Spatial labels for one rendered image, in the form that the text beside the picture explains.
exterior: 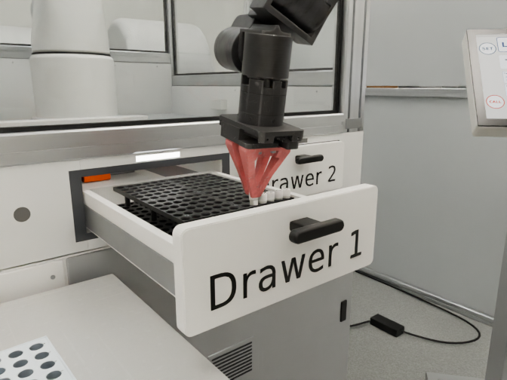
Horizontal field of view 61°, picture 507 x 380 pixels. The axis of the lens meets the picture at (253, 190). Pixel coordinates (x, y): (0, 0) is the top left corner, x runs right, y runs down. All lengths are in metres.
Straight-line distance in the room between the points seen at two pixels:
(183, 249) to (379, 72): 2.05
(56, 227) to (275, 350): 0.59
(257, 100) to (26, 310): 0.42
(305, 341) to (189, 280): 0.76
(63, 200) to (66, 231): 0.05
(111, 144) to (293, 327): 0.62
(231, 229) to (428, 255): 1.96
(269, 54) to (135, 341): 0.37
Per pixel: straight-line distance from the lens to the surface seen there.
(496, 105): 1.20
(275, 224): 0.46
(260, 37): 0.51
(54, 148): 0.69
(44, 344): 0.51
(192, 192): 0.64
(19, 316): 0.66
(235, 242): 0.43
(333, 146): 0.99
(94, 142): 0.71
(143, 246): 0.52
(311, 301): 1.10
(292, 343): 1.11
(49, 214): 0.70
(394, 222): 2.39
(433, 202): 2.25
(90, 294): 0.68
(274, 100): 0.51
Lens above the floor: 1.05
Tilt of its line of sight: 14 degrees down
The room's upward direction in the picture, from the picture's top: straight up
